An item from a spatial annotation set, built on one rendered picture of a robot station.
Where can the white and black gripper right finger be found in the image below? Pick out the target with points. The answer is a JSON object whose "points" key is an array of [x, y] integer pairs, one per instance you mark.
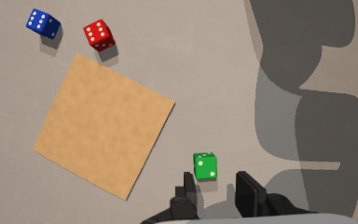
{"points": [[252, 200]]}

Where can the tan square mat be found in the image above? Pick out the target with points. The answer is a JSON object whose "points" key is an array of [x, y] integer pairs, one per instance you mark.
{"points": [[102, 126]]}

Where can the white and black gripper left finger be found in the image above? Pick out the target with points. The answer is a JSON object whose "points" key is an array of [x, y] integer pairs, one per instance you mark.
{"points": [[183, 206]]}

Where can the green die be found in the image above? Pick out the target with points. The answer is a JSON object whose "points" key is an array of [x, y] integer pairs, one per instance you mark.
{"points": [[205, 165]]}

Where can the blue die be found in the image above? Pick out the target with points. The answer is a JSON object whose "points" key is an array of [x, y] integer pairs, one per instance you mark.
{"points": [[43, 24]]}

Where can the red die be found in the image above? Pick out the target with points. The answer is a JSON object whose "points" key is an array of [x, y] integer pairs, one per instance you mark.
{"points": [[99, 35]]}

